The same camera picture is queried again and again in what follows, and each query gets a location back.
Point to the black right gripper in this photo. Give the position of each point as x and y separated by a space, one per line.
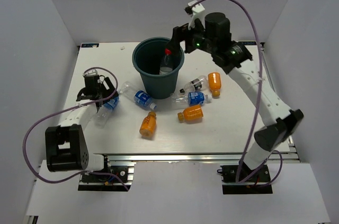
181 34

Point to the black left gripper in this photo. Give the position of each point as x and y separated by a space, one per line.
109 91

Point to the blue label bottle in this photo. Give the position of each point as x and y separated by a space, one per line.
138 96
105 112
184 100

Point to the red cap clear bottle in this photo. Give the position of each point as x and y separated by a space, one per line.
166 64

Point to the orange bottle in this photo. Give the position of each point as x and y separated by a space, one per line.
148 125
192 113
214 81

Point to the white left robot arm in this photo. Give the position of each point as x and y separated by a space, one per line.
66 148

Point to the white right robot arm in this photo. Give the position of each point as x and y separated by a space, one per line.
280 121

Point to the dark teal plastic bin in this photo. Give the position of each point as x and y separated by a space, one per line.
146 59

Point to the black logo sticker left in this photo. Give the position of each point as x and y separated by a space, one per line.
89 45

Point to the black logo sticker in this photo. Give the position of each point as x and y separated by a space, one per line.
248 43
89 45

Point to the black cap clear bottle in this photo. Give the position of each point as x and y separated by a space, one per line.
196 85

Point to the orange bottle front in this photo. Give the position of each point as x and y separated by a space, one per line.
148 125

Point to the black logo sticker right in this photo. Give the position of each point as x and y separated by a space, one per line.
248 43

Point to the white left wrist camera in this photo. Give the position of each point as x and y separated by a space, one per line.
91 74

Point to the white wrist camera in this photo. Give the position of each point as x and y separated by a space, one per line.
91 74
196 11

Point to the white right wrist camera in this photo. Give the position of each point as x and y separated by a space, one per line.
196 11

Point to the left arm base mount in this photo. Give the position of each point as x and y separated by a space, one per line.
116 176

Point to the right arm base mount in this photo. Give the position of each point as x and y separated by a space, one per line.
259 183

